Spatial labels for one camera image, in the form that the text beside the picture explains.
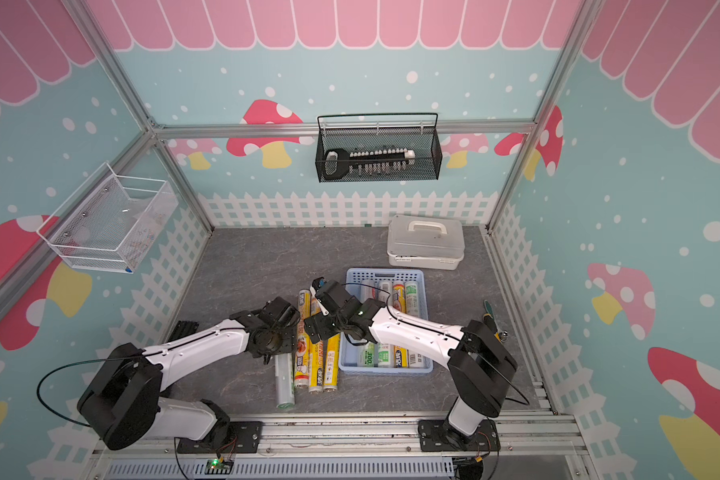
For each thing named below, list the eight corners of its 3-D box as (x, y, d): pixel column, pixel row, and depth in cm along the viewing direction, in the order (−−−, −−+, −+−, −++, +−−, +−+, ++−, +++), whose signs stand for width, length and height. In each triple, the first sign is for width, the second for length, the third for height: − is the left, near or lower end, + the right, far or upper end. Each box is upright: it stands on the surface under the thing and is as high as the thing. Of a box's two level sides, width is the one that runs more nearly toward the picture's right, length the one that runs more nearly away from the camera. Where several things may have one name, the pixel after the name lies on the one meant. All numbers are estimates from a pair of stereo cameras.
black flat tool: (174, 341, 94) (169, 337, 91) (181, 324, 97) (177, 320, 95) (192, 341, 94) (188, 337, 91) (199, 324, 97) (194, 320, 95)
